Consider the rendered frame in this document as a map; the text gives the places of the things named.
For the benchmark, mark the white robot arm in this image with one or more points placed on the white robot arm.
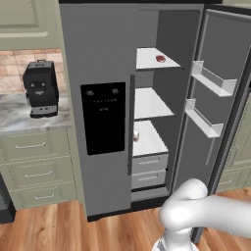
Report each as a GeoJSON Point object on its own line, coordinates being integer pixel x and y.
{"type": "Point", "coordinates": [196, 209]}

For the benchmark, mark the grey freezer door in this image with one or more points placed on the grey freezer door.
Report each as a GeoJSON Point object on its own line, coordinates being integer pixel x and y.
{"type": "Point", "coordinates": [98, 108]}

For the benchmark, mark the grey fridge drawer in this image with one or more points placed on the grey fridge drawer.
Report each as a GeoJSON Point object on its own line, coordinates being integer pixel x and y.
{"type": "Point", "coordinates": [149, 162]}
{"type": "Point", "coordinates": [148, 178]}

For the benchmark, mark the grey side-by-side fridge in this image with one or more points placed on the grey side-by-side fridge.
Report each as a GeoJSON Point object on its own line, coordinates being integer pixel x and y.
{"type": "Point", "coordinates": [163, 98]}

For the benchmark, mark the grey fridge door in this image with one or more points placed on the grey fridge door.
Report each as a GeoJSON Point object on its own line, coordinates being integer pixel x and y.
{"type": "Point", "coordinates": [212, 81]}

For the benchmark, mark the small white carton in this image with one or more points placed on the small white carton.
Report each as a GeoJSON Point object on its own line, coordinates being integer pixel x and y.
{"type": "Point", "coordinates": [136, 136]}

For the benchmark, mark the red round food item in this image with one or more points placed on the red round food item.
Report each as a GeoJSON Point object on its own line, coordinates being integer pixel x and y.
{"type": "Point", "coordinates": [160, 58]}

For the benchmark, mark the black coffee machine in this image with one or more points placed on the black coffee machine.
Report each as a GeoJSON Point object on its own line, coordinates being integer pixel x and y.
{"type": "Point", "coordinates": [40, 88]}

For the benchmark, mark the green drawer front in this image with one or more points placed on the green drawer front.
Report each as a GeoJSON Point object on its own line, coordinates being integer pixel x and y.
{"type": "Point", "coordinates": [38, 172]}
{"type": "Point", "coordinates": [31, 144]}
{"type": "Point", "coordinates": [44, 195]}

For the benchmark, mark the green base cupboards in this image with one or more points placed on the green base cupboards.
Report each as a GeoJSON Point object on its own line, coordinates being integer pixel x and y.
{"type": "Point", "coordinates": [236, 153]}

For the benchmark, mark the black appliance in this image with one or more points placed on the black appliance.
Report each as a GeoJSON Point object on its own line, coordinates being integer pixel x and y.
{"type": "Point", "coordinates": [5, 202]}

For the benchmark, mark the green wall cupboard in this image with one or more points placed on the green wall cupboard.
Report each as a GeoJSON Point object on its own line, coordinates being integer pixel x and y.
{"type": "Point", "coordinates": [27, 23]}

